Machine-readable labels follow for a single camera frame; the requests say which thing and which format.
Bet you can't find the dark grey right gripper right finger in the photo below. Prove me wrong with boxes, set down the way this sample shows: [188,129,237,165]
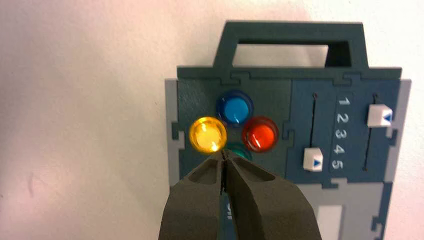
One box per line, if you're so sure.
[225,155,323,240]

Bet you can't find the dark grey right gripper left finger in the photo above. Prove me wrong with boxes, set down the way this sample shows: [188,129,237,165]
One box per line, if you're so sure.
[158,150,226,240]

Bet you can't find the yellow round push button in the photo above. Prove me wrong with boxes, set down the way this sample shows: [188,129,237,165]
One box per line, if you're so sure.
[188,115,228,155]

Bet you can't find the green round push button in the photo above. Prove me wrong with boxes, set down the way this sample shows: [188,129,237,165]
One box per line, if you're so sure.
[226,141,253,162]

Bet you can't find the orange-red round push button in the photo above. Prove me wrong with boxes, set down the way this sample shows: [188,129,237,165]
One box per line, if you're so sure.
[241,115,280,153]

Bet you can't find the blue round push button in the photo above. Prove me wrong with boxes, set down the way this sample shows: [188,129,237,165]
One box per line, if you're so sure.
[215,89,255,128]

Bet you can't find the white rectangular display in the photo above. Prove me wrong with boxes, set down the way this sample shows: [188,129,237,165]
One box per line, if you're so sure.
[317,204,344,240]

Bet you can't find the white slider knob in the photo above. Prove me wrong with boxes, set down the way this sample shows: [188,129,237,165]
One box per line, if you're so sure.
[303,147,324,172]
[366,104,394,128]

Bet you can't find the grey and teal control box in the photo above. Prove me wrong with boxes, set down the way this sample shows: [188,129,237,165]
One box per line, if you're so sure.
[164,20,412,240]

